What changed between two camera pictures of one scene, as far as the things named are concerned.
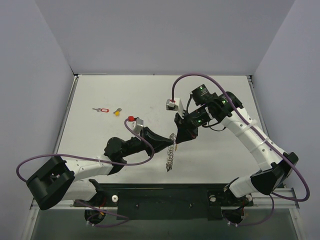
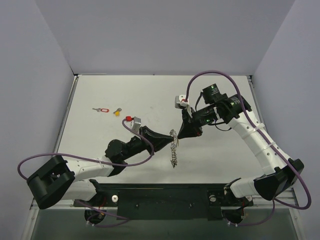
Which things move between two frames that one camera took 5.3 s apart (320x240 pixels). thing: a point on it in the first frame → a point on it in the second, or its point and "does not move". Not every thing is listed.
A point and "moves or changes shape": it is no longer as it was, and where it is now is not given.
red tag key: (103, 110) does not move
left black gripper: (144, 136) does not move
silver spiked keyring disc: (170, 152) moves or changes shape
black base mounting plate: (166, 201) does not move
